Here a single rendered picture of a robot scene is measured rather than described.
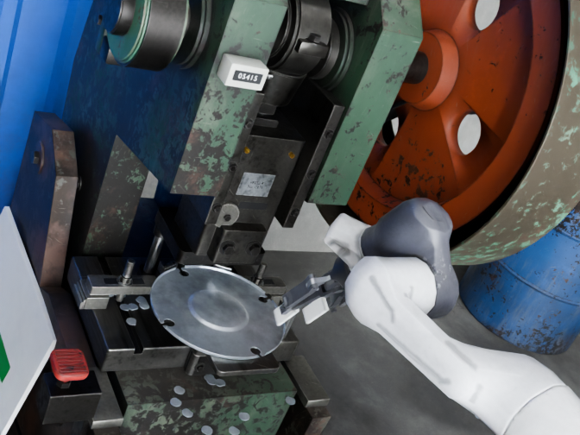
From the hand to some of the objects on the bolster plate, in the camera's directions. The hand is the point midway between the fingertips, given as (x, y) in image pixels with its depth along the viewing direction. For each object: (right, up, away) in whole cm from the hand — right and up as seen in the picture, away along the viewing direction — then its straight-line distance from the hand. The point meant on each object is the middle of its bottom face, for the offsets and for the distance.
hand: (299, 311), depth 146 cm
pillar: (-33, +6, +29) cm, 44 cm away
